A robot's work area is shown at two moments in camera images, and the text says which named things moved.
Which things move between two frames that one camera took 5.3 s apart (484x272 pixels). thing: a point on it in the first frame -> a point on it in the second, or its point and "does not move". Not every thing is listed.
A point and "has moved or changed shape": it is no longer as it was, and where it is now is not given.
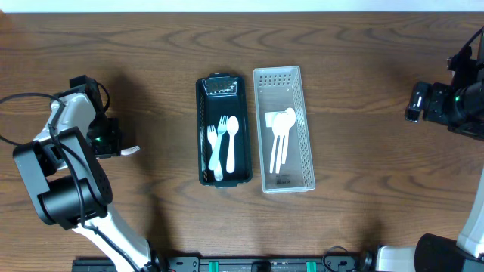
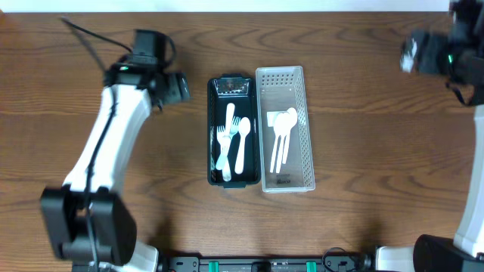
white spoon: x=277 y=128 does not move
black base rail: x=351 y=263 does not move
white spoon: x=280 y=125 does not move
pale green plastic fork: x=221 y=129 -> x=234 y=131
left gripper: x=111 y=141 -> x=144 y=46
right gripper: x=445 y=94 -> x=435 y=59
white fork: x=211 y=134 -> x=225 y=165
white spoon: x=232 y=125 -> x=244 y=128
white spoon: x=290 y=120 does not move
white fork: x=130 y=150 has moved or changed shape
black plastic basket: x=217 y=95 has moved or changed shape
